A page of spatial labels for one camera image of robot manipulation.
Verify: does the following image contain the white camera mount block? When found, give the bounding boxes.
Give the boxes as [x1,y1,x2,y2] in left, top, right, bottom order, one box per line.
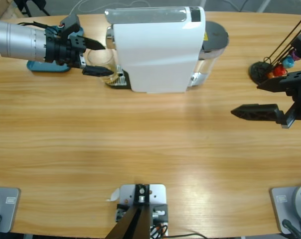
[115,183,169,237]

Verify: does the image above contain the black wire capsule holder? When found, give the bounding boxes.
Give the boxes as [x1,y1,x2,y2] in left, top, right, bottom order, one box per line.
[249,16,301,85]

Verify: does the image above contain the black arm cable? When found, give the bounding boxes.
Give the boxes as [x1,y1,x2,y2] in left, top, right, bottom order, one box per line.
[17,21,64,33]

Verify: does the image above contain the orange and black cable bundle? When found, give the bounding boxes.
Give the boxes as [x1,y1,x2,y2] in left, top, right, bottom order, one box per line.
[150,223,169,238]

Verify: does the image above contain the thin black camera cable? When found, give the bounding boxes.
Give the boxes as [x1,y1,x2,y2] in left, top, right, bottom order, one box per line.
[168,233,207,239]

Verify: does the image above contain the black drip tray metal grate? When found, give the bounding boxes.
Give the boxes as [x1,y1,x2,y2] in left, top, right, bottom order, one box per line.
[105,65,131,90]

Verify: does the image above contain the light blue coffee capsule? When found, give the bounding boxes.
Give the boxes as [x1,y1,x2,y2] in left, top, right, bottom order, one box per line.
[282,56,295,69]

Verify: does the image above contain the black camera post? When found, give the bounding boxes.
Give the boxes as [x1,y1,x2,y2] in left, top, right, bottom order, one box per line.
[105,184,151,239]

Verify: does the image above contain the white tape tab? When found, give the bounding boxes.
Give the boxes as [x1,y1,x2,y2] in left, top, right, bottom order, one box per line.
[105,188,121,202]

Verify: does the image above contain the white floor cable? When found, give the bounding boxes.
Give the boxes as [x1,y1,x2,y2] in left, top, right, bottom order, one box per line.
[70,0,153,13]

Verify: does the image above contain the white capsule coffee machine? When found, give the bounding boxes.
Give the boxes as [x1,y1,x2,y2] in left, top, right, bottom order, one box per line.
[104,6,206,95]

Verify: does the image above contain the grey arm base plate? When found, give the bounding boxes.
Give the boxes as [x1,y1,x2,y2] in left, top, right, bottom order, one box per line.
[269,186,301,235]
[0,187,21,234]

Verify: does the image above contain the clear water tank grey lid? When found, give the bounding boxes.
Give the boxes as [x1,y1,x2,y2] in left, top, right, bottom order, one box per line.
[187,21,230,89]

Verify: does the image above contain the clear glass cup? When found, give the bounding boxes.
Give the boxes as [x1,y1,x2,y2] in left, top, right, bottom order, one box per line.
[87,48,119,84]

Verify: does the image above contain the silver coffee machine lever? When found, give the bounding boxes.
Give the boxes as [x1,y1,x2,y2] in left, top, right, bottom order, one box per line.
[104,6,191,23]

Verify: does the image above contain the red coffee capsule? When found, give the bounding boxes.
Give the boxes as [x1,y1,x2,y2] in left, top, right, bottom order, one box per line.
[274,64,288,77]

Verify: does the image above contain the black chair legs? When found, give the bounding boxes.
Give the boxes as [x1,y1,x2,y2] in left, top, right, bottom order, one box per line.
[14,0,51,17]

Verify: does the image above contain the wooden crate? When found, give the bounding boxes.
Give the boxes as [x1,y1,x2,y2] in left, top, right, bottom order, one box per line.
[0,0,24,22]

